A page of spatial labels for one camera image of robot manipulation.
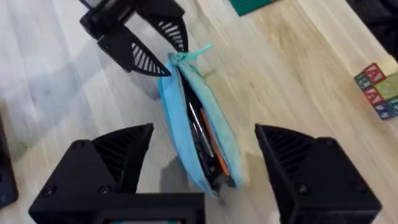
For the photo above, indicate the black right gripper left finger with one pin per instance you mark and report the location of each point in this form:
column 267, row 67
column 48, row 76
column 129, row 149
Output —
column 81, row 174

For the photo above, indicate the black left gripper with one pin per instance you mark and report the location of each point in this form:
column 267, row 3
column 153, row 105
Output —
column 124, row 9

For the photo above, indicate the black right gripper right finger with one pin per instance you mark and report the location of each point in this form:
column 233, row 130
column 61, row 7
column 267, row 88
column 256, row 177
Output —
column 323, row 180

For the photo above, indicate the light blue zip bag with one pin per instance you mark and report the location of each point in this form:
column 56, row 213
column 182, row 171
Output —
column 177, row 118

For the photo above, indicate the dark blue flat object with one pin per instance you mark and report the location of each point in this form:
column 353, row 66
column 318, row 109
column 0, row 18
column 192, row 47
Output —
column 5, row 174

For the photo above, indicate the green board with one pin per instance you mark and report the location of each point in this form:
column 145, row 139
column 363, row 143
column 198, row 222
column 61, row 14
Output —
column 248, row 5

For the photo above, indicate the colourful toy letter blocks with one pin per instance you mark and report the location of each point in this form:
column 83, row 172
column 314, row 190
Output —
column 380, row 90

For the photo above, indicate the black bulky object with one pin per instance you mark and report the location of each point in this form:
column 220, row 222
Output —
column 379, row 21

